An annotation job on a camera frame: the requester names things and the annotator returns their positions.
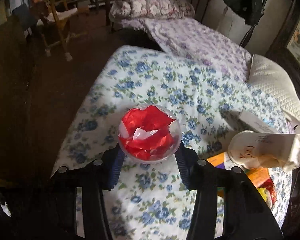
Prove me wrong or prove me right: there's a wooden chair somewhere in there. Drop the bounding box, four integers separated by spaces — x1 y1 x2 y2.
31 0 98 61

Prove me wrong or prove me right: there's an orange medicine box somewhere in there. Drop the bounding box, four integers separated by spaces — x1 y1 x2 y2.
246 167 270 188

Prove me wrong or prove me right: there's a folded floral pink comforter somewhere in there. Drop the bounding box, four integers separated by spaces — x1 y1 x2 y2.
109 0 195 21

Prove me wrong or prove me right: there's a framed landscape painting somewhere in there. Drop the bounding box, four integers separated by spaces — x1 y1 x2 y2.
266 0 300 99

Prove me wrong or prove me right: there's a white quilted pillow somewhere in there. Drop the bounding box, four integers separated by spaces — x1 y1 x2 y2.
248 54 300 126

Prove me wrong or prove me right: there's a clear cup with red wrapper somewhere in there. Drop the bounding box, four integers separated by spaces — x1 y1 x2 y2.
117 104 181 164

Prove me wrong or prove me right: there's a white medicine box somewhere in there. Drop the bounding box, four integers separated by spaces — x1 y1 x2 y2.
230 110 279 133

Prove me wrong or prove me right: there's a purple floral bed sheet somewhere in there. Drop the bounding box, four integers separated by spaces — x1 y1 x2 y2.
114 18 251 82

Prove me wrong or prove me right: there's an orange purple green box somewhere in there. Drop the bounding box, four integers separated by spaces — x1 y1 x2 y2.
207 152 235 170

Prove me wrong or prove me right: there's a white paper cup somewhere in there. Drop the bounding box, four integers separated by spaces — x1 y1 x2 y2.
227 131 300 173

